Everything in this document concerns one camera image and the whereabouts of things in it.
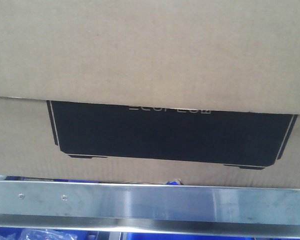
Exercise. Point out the blue plastic bin lower right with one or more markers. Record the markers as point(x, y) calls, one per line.
point(171, 236)

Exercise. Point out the blue plastic bin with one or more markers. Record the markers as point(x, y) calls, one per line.
point(9, 233)
point(171, 236)

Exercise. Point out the blue plastic bin lower left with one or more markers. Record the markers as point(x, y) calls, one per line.
point(9, 233)

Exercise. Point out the brown cardboard box black print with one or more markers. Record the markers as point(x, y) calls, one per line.
point(148, 91)

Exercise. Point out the clear plastic bag in bin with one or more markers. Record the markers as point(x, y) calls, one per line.
point(46, 234)

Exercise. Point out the blue bins behind box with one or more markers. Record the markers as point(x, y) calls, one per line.
point(22, 178)

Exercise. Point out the metal shelf front rail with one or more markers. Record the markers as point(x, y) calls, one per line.
point(142, 208)

